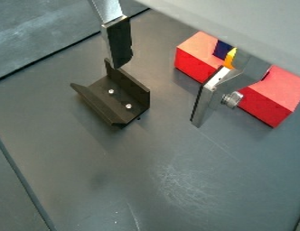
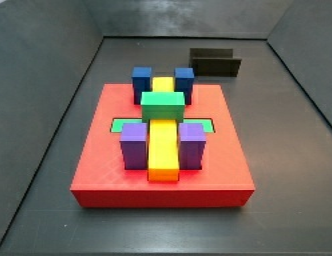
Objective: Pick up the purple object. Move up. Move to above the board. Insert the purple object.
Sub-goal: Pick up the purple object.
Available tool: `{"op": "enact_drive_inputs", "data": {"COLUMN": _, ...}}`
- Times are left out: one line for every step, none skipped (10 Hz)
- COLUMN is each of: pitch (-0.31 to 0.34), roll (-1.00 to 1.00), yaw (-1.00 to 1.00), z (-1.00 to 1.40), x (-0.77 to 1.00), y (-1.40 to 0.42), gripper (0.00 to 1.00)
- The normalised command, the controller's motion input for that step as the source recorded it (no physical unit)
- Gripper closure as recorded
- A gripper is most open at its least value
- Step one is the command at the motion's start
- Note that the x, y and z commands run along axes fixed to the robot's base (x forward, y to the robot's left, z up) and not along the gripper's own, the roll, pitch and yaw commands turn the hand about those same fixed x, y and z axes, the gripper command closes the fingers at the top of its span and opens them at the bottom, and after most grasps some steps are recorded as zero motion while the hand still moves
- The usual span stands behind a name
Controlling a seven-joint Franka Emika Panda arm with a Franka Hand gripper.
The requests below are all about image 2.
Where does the blue U-shaped block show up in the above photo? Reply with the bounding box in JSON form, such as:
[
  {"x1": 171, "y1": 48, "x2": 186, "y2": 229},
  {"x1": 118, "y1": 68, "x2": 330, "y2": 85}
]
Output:
[{"x1": 131, "y1": 67, "x2": 194, "y2": 105}]

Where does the purple U-shaped block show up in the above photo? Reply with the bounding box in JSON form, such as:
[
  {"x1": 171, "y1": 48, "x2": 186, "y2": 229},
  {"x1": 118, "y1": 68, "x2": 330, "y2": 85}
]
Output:
[{"x1": 119, "y1": 123, "x2": 206, "y2": 170}]

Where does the black block holder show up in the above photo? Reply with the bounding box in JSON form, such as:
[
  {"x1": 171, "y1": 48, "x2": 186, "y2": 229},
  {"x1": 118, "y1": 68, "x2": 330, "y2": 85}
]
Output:
[{"x1": 188, "y1": 48, "x2": 242, "y2": 77}]

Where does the green bridge block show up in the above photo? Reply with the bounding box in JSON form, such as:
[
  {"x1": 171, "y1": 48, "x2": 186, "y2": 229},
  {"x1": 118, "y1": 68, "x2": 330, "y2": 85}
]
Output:
[{"x1": 110, "y1": 91, "x2": 215, "y2": 134}]

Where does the red puzzle board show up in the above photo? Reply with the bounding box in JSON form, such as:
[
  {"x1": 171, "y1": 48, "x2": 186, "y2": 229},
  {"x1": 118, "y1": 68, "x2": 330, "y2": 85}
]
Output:
[{"x1": 70, "y1": 84, "x2": 254, "y2": 208}]

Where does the yellow long block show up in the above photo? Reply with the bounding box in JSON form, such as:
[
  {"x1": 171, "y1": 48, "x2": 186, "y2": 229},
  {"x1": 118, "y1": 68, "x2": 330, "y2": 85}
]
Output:
[{"x1": 146, "y1": 76, "x2": 180, "y2": 183}]

